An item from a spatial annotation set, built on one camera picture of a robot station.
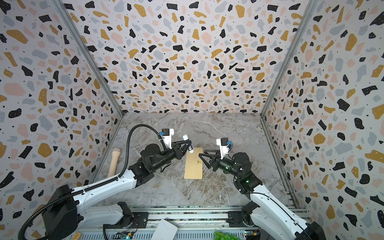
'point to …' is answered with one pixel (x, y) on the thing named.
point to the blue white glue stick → (190, 149)
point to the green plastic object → (220, 235)
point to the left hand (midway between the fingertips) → (190, 140)
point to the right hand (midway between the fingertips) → (200, 153)
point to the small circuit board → (124, 235)
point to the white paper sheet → (165, 231)
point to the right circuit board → (250, 233)
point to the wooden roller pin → (116, 153)
